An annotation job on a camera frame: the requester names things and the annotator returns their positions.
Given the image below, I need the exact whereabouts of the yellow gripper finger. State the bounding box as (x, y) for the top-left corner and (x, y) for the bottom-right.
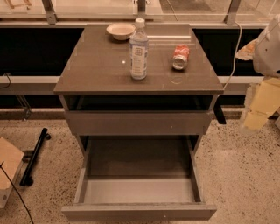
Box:
(235, 39), (257, 60)
(243, 78), (280, 130)

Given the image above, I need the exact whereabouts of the clear plastic water bottle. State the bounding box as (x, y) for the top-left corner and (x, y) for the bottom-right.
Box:
(129, 18), (149, 80)

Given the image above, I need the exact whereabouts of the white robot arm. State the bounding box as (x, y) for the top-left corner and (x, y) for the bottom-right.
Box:
(235, 14), (280, 131)

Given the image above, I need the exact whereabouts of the grey drawer cabinet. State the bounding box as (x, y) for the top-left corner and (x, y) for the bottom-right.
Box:
(54, 23), (223, 149)

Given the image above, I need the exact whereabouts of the open grey middle drawer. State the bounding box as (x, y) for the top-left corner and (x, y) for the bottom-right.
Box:
(62, 136), (217, 221)

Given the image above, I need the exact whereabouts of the grey top drawer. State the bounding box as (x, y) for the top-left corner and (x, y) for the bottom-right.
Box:
(65, 111), (211, 136)

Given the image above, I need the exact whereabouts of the red soda can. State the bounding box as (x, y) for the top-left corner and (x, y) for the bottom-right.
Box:
(172, 45), (190, 70)

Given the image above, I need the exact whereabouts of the white bowl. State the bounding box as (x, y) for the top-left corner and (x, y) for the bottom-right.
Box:
(106, 23), (135, 40)

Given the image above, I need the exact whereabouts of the black bar with wheels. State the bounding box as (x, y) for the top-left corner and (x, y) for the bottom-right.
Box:
(20, 128), (51, 186)

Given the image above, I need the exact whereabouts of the wooden box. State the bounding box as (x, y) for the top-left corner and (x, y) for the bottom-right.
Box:
(0, 137), (24, 209)

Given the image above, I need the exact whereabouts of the white cable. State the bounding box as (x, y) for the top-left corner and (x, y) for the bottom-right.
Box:
(222, 22), (243, 90)

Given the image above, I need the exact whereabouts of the metal railing frame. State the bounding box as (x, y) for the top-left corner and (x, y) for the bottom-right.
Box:
(0, 0), (280, 121)

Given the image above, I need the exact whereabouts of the black cable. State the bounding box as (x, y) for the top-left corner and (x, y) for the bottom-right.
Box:
(0, 160), (35, 224)

